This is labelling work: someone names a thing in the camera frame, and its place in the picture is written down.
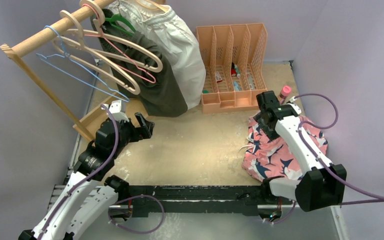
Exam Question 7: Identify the red black marker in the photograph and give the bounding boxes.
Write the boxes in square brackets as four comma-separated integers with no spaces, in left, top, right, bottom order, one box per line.
[230,62,237,77]

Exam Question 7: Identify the red white tube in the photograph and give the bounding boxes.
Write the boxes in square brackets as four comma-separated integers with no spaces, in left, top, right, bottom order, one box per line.
[215,71,223,83]

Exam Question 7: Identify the wooden clothes rack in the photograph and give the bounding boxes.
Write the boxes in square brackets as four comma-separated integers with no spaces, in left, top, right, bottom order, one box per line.
[0,0,166,143]

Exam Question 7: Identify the pink patterned shorts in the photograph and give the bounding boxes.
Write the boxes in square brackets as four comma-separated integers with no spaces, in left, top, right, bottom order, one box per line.
[238,114,329,182]

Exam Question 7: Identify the base right purple cable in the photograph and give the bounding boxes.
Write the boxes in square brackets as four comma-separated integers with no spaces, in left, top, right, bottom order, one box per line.
[261,200,297,226]

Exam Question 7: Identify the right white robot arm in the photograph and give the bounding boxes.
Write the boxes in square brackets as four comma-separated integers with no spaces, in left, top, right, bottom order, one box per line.
[255,91,347,212]

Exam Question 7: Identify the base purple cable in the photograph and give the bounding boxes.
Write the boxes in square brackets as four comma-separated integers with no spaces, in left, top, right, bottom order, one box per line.
[261,200,297,226]
[107,194,165,235]

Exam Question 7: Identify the orange plastic file organizer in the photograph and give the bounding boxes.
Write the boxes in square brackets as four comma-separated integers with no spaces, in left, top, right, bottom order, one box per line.
[196,23,268,114]

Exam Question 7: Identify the white shorts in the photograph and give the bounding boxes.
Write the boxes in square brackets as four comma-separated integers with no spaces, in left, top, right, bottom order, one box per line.
[107,0,206,109]

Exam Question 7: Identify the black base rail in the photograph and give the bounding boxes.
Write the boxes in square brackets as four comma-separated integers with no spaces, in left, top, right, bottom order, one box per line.
[109,183,296,218]

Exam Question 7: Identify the front beige wooden hanger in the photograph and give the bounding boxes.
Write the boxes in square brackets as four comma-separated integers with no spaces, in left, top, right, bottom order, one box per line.
[52,9,142,96]

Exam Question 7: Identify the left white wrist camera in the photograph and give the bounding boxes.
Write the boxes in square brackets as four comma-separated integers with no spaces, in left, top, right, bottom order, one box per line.
[108,100,130,122]

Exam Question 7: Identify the pink capped bottle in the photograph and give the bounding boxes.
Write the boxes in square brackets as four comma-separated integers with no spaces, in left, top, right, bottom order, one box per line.
[277,85,292,105]

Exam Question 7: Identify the base left purple cable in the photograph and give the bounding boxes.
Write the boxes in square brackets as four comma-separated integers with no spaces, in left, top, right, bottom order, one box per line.
[107,194,165,235]

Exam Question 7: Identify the green plastic hanger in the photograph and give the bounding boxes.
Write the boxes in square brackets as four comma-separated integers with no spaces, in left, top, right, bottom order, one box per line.
[104,12,137,37]

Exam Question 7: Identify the pink wire hanger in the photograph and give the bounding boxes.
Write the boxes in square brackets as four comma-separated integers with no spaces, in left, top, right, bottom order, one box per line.
[79,0,157,84]

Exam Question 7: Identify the beige wooden hanger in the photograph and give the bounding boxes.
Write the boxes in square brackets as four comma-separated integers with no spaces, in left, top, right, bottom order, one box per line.
[52,9,142,96]
[60,0,163,73]

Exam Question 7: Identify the rear beige wooden hanger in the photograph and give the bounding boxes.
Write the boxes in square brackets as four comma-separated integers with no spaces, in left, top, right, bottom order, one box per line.
[60,0,163,73]

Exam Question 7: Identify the light blue tube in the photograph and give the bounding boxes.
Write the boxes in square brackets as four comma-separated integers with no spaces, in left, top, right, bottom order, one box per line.
[233,81,242,92]

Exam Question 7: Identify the beige hanger under white shorts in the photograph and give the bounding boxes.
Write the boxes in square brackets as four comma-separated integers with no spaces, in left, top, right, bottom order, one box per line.
[136,0,169,13]

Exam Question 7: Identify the dark green shorts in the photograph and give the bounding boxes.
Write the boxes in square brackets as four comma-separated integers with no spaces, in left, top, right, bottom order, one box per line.
[101,21,188,117]

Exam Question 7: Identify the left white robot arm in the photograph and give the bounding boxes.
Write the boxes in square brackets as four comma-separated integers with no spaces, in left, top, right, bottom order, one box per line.
[18,112,155,240]

